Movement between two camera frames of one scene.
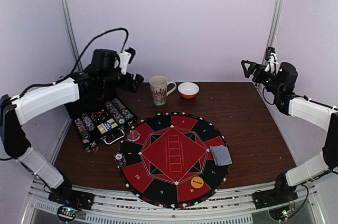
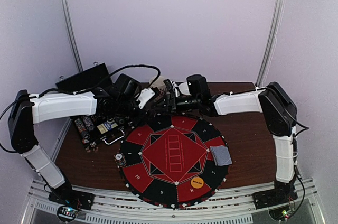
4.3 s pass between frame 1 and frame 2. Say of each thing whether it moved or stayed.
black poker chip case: stayed
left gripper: moved
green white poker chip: stayed
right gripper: moved
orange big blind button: stayed
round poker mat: stayed
